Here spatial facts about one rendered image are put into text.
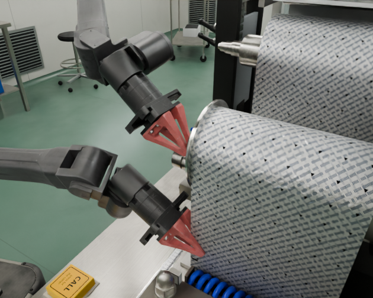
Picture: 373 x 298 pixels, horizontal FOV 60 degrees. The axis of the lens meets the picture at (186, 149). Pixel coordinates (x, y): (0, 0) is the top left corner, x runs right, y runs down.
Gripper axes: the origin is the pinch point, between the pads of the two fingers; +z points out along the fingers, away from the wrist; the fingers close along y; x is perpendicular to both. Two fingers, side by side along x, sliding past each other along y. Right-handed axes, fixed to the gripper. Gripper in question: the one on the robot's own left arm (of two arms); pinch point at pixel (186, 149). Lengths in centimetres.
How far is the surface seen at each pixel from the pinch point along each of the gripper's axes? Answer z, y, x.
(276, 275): 23.4, 5.7, 2.4
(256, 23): -12.7, -39.9, 8.4
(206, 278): 19.0, 7.3, -9.1
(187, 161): 1.5, 7.2, 5.1
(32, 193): -49, -64, -197
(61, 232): -12, -49, -167
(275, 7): -21, -96, -1
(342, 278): 26.3, 6.0, 11.4
